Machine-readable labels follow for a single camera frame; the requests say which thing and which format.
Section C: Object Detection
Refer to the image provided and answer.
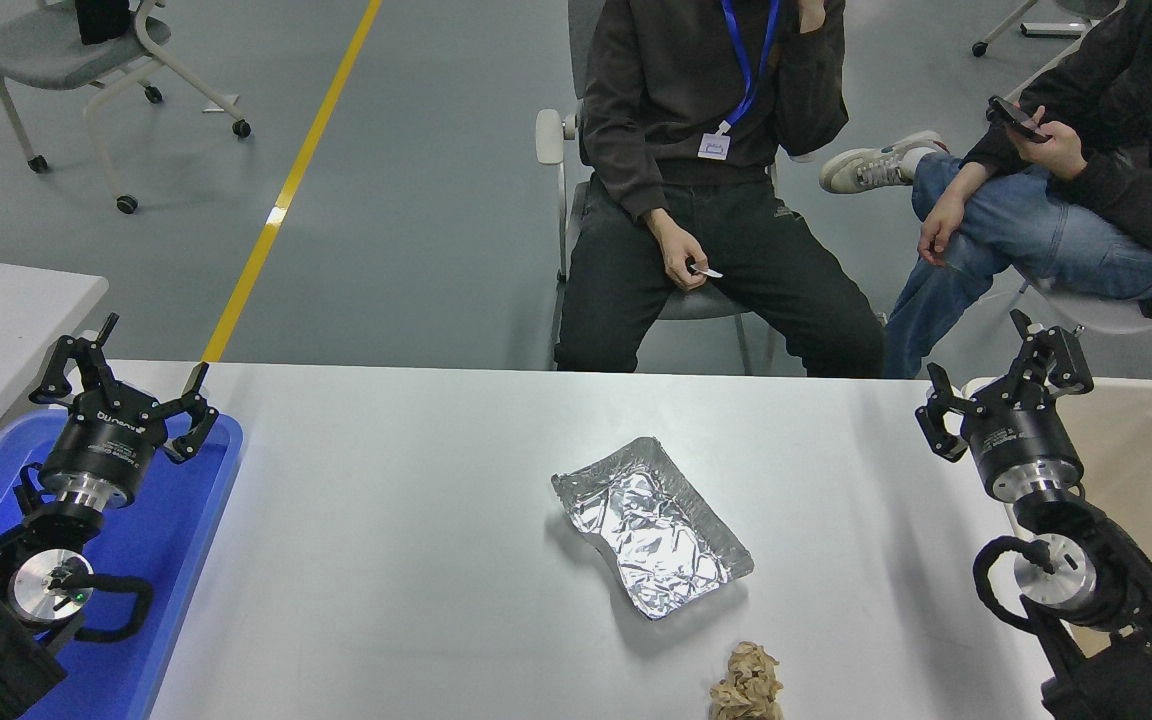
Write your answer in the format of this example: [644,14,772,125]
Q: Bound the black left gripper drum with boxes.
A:
[41,388,170,483]

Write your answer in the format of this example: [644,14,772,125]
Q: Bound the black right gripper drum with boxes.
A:
[964,405,1085,491]

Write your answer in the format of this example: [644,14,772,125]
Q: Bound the black phone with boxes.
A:
[986,96,1049,143]

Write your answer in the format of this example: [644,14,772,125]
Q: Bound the silver foil tray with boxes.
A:
[551,436,756,621]

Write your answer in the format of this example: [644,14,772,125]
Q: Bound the person's right hand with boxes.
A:
[918,190,967,267]
[648,208,712,293]

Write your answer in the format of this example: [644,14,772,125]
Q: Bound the white seat chair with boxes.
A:
[1011,270,1152,386]

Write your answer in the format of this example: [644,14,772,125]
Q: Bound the blue plastic tray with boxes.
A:
[0,408,244,720]

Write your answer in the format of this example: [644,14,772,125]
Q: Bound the person with crossed legs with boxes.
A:
[819,0,1152,379]

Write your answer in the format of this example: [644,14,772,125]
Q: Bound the grey wheeled chair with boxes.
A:
[0,0,253,215]

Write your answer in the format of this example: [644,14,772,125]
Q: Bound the crumpled tan paper ball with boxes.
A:
[709,641,785,720]

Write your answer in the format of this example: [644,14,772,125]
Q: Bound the white chair legs with wheels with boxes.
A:
[971,0,1127,101]

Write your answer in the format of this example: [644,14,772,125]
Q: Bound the black item on chair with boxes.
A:
[74,0,133,46]

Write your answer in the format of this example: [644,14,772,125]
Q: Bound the grey chair with white armrest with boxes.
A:
[536,0,807,376]

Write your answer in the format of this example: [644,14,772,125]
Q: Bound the blue lanyard with badge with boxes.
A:
[696,0,782,161]

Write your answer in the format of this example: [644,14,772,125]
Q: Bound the person with blue lanyard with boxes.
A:
[553,0,887,379]

